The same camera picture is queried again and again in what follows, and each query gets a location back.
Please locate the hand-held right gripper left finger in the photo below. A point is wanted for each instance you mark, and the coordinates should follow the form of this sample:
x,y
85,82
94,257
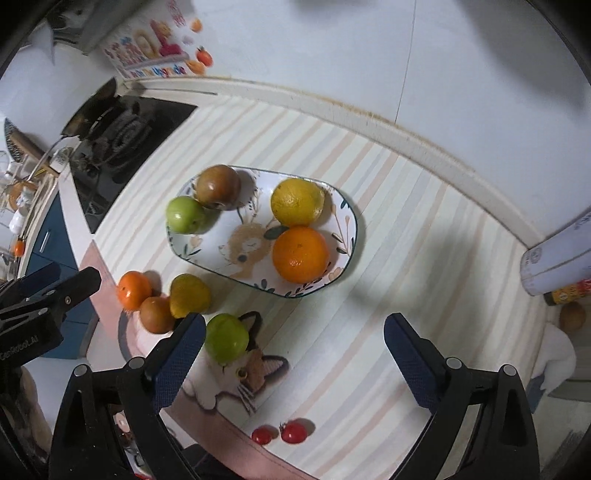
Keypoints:
x,y
182,350

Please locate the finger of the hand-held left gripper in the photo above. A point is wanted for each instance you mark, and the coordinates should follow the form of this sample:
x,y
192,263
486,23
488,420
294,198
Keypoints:
x,y
32,281
76,288

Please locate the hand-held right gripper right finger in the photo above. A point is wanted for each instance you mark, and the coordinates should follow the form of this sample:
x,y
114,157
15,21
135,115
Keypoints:
x,y
408,353

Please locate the large green apple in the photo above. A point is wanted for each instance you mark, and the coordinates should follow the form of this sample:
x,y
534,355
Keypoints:
x,y
227,339

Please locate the lion print oval plate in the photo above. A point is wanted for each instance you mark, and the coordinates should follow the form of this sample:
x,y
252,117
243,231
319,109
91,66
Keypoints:
x,y
249,249

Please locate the small brown pear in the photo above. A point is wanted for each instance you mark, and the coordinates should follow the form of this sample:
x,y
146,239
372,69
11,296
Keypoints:
x,y
156,314

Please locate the yellow-green fruit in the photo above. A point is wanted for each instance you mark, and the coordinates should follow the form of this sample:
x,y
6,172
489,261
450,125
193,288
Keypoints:
x,y
189,295

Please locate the small orange tangerine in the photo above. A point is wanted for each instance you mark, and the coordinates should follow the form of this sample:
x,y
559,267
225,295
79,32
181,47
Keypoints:
x,y
134,290

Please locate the blue cabinet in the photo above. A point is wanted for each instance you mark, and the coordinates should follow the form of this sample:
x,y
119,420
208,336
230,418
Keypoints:
x,y
51,226

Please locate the red cherry tomato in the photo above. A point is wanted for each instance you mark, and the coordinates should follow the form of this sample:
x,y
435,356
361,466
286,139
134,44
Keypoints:
x,y
262,435
293,433

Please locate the small green apple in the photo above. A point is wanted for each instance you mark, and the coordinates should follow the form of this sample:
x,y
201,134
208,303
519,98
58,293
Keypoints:
x,y
186,215

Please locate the large orange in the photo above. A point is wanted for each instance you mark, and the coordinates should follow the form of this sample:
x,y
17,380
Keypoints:
x,y
300,254

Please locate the black gas stove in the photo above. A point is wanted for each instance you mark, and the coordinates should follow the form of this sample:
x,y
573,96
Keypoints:
x,y
134,134

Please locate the brown round pear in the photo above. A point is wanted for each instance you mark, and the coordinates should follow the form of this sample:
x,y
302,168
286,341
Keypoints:
x,y
217,187

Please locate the brown round fruit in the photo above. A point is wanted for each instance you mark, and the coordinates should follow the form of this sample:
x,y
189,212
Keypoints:
x,y
573,316

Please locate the dark bottle yellow label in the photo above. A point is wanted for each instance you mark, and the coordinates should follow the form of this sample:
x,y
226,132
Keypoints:
x,y
570,292

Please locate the white canister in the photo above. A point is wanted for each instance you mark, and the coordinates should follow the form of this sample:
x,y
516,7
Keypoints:
x,y
556,258

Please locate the dark wok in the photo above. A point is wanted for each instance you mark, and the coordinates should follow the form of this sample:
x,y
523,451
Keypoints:
x,y
92,108

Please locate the yellow orange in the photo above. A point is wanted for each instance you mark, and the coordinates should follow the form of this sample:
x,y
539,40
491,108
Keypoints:
x,y
297,202

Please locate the grey range hood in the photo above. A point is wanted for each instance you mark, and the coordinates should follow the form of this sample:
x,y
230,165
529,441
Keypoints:
x,y
85,30

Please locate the colourful wall sticker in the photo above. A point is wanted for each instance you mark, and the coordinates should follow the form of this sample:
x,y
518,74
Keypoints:
x,y
147,44

